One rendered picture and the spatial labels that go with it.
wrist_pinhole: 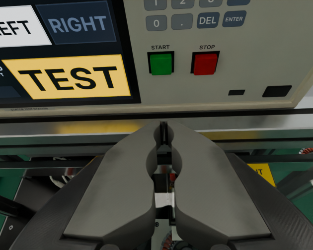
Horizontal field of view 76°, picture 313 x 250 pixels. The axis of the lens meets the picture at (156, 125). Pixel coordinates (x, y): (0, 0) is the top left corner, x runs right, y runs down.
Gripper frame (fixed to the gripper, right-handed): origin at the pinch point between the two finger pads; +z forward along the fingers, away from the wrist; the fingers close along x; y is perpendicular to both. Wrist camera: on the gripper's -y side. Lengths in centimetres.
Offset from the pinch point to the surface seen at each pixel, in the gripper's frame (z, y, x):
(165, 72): 6.6, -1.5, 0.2
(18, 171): 10.0, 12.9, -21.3
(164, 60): 6.0, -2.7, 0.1
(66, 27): 5.3, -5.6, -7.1
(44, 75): 7.2, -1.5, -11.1
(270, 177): 6.1, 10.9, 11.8
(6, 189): 28, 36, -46
